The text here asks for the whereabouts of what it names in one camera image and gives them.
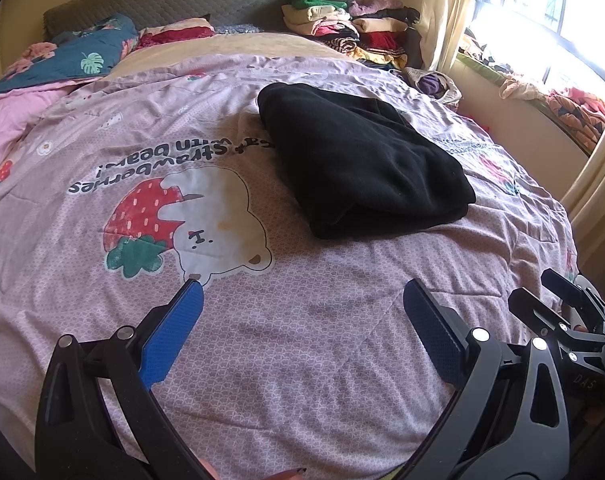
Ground pile of folded clothes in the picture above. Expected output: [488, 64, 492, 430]
[281, 0, 423, 71]

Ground black sweater with orange cuffs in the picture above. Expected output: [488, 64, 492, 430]
[256, 81, 477, 241]

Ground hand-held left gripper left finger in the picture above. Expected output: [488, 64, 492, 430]
[35, 277, 213, 480]

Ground lilac strawberry print quilt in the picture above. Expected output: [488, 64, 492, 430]
[0, 52, 580, 480]

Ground cream curtain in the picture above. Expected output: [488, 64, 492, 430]
[562, 105, 605, 222]
[419, 0, 478, 73]

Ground maroon pillow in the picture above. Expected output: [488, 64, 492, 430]
[135, 17, 216, 51]

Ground bundle with purple cloth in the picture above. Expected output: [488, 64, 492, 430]
[405, 66, 463, 111]

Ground pink quilt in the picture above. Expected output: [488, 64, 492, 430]
[0, 82, 76, 186]

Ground blue-grey patterned pillow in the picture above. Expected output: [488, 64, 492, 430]
[215, 22, 259, 36]

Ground window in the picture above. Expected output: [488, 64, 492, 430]
[475, 0, 605, 111]

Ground person's left hand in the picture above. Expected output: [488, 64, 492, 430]
[202, 462, 308, 480]

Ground clothes on windowsill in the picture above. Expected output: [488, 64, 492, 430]
[457, 30, 605, 153]

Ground blue floral leaf pillow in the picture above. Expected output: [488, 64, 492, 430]
[0, 12, 140, 96]

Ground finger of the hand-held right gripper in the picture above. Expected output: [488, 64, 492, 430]
[541, 267, 591, 322]
[508, 287, 571, 344]

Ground beige bed sheet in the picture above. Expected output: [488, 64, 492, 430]
[105, 32, 358, 79]

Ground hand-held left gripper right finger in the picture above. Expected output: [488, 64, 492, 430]
[402, 277, 571, 480]

